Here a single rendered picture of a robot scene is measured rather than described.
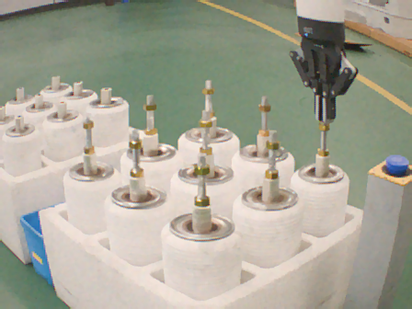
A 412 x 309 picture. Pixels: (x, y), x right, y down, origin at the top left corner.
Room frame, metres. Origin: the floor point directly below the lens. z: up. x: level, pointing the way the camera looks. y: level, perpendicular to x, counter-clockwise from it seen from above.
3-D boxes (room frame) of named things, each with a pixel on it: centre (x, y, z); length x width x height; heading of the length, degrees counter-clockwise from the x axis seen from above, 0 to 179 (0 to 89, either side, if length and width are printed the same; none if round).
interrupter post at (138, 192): (0.78, 0.09, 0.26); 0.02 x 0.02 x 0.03
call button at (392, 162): (0.71, -0.25, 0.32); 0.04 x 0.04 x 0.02
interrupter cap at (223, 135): (1.03, 0.00, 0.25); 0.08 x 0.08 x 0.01
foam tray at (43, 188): (1.25, 0.37, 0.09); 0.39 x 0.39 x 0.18; 44
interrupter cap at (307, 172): (0.86, -0.17, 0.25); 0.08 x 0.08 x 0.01
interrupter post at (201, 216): (0.70, 0.00, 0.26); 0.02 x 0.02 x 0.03
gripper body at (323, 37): (0.86, -0.17, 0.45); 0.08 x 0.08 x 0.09
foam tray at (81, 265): (0.86, 0.00, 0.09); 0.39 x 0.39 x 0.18; 43
